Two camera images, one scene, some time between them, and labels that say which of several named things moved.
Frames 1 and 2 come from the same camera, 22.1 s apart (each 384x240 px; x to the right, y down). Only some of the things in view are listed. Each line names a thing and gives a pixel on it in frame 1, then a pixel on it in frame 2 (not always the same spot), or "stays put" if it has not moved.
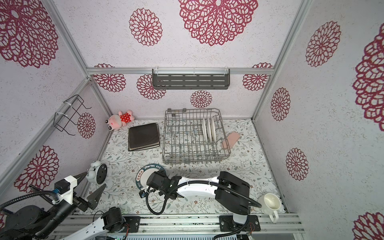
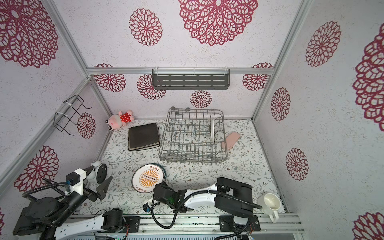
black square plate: x=143 y=137 stays put
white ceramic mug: x=270 y=204 stays put
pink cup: x=230 y=140 stays put
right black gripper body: x=162 y=173 → x=163 y=184
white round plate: x=213 y=130 → x=146 y=176
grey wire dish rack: x=194 y=135 stays put
